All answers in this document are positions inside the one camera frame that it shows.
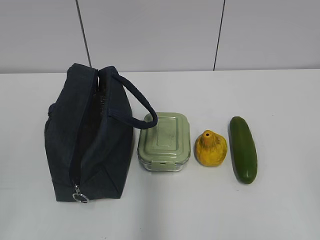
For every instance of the green lidded glass container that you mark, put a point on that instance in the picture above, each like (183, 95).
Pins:
(165, 147)

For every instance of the green cucumber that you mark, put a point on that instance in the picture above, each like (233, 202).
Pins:
(243, 151)

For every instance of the navy blue lunch bag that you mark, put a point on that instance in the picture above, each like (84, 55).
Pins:
(88, 136)

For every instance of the yellow squash toy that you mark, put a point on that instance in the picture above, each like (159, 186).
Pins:
(210, 149)

